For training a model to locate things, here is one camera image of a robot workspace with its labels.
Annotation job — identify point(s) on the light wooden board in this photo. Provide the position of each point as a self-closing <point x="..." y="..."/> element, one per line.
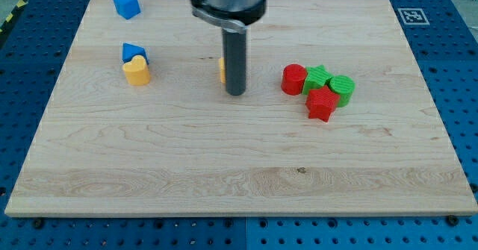
<point x="182" y="146"/>

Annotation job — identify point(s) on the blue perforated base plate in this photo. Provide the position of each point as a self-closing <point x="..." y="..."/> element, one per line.
<point x="33" y="53"/>

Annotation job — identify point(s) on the yellow heart block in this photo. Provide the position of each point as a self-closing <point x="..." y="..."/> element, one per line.
<point x="137" y="71"/>

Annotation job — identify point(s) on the blue triangle block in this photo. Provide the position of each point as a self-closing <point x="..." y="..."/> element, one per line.
<point x="130" y="50"/>

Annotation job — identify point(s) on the red cylinder block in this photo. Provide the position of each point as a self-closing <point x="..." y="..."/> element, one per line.
<point x="293" y="78"/>

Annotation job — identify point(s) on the red star block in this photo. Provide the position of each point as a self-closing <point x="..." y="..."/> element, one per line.
<point x="321" y="103"/>

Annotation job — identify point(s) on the green cylinder block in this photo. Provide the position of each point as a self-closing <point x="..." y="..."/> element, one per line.
<point x="344" y="86"/>

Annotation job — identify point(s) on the white fiducial marker tag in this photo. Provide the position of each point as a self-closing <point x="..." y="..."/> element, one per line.
<point x="413" y="16"/>

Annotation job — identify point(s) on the yellow hexagon block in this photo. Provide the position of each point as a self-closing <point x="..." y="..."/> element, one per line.
<point x="222" y="67"/>

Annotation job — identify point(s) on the green star block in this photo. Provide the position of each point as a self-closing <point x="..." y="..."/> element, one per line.
<point x="317" y="77"/>

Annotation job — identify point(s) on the blue cube block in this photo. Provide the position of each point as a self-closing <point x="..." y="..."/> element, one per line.
<point x="127" y="8"/>

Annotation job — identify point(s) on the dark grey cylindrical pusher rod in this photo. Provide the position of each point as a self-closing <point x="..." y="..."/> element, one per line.
<point x="234" y="52"/>

